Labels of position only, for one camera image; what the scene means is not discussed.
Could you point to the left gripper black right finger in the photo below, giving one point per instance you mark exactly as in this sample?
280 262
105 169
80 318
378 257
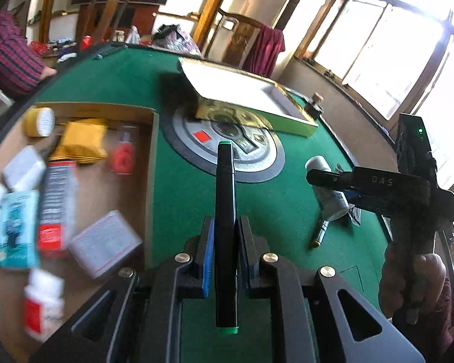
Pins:
316 316

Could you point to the red white long box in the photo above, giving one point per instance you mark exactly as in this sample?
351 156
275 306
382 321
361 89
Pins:
58 209

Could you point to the dark ink bottle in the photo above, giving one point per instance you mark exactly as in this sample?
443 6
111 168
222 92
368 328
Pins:
313 106

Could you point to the person maroon sleeve forearm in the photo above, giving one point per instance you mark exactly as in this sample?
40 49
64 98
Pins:
20 66

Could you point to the wooden chair with cloth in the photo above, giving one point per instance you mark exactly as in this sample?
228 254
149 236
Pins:
232 39

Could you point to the yellow white roll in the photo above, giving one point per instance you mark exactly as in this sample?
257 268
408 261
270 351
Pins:
39 122

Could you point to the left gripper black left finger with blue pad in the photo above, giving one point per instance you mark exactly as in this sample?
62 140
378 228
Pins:
136 317

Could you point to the small white box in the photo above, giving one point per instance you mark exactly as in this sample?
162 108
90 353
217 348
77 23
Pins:
104 244

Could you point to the white box in tray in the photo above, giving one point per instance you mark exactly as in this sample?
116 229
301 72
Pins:
25 171

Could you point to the red small bottle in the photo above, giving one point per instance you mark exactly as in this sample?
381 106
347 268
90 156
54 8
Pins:
122 158

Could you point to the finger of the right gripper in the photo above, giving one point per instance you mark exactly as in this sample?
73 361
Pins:
363 179
374 205

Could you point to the wooden chair left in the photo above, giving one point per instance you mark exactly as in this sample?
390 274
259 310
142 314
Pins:
109 19

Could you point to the patterned bag pile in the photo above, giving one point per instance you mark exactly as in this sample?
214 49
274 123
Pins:
173 37

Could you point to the window frame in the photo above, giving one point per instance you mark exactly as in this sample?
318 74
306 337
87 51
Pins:
393 57

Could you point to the white pill bottle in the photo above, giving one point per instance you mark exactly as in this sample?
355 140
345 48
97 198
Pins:
333 204

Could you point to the maroon cloth on chair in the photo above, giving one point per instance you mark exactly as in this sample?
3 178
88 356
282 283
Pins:
263 55

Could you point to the black foil snack bag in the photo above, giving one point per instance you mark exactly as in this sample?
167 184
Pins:
354 213

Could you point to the cardboard box tray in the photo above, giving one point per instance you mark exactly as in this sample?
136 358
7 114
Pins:
99 191

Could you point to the green capped black marker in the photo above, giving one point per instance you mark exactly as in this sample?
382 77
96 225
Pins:
225 242

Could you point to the yellow snack pouch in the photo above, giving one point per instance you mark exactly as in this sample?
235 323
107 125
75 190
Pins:
82 141

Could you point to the bystander hand on table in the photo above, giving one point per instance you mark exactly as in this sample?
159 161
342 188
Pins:
47 72

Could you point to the gold white gift box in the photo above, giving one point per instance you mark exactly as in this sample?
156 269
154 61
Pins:
248 99

